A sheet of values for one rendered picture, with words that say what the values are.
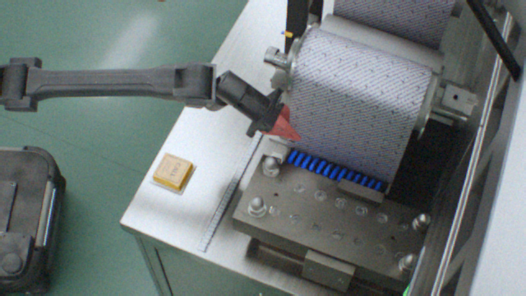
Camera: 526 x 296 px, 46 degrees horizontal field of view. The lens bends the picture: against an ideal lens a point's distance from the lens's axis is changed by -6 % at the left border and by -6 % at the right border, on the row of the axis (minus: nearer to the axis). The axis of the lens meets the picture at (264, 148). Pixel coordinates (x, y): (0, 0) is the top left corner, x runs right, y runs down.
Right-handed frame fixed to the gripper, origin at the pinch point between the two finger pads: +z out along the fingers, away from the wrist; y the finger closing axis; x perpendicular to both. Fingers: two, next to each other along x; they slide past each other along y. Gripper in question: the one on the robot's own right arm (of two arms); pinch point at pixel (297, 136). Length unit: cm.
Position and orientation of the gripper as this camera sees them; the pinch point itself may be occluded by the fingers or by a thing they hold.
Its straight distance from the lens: 134.4
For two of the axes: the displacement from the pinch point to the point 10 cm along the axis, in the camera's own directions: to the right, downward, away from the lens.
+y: -3.8, 7.9, -4.8
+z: 7.9, 5.5, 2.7
